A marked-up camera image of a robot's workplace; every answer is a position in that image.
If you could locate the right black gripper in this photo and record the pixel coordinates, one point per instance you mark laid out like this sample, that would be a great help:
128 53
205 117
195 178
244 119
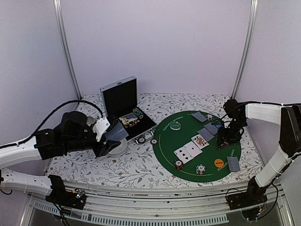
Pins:
222 135

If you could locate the boxed playing card deck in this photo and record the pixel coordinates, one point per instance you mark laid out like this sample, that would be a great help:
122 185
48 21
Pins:
128 118

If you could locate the floral tablecloth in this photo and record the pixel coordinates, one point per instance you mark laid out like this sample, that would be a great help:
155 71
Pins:
138 167

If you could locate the dealt blue checkered cards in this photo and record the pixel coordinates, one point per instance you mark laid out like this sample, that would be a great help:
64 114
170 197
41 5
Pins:
233 164

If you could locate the face-up diamond card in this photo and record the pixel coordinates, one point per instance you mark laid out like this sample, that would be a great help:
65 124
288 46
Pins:
193 149

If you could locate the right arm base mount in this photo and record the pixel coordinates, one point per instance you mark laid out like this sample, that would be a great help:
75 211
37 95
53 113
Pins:
253 205

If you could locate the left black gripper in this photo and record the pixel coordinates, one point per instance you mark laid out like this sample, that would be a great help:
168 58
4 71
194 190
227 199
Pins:
103 149

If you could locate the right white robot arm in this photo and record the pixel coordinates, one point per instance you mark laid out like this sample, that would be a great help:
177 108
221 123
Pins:
282 120

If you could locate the orange big blind button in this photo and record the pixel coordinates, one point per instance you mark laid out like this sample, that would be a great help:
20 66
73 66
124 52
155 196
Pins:
219 163

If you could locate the left aluminium frame post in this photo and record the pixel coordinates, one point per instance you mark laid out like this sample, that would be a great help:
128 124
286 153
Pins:
66 51

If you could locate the clear acrylic dealer button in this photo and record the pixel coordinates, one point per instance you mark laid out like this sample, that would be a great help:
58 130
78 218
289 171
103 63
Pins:
175 125

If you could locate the black red chip stack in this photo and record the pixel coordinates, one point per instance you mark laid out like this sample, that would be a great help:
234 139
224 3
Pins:
179 165

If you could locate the face-up spades card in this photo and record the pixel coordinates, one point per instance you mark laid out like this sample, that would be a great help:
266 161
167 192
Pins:
183 155

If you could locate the aluminium frame post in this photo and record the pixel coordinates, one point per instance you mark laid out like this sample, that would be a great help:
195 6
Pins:
66 51
246 48

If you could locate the black red 100 chip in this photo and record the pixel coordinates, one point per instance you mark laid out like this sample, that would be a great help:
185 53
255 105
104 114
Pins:
154 141

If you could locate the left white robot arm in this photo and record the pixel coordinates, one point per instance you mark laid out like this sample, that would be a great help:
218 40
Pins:
70 135

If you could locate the right aluminium frame post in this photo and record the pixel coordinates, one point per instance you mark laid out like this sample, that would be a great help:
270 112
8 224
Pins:
246 48

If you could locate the red black triangle card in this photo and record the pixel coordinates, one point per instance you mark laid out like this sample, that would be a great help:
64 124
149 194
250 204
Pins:
223 146

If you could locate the white ceramic bowl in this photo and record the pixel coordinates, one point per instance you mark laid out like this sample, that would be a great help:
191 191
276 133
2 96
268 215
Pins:
120 150

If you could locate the face-up face card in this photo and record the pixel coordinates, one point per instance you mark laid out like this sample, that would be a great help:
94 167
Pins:
199 141

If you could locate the round green poker mat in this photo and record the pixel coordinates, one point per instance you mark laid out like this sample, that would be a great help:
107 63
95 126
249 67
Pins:
170 140

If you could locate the right poker chip stack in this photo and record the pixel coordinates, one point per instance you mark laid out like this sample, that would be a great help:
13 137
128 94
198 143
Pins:
138 113

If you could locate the face-down community card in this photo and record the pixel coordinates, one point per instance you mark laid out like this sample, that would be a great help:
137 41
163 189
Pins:
211 128
205 134

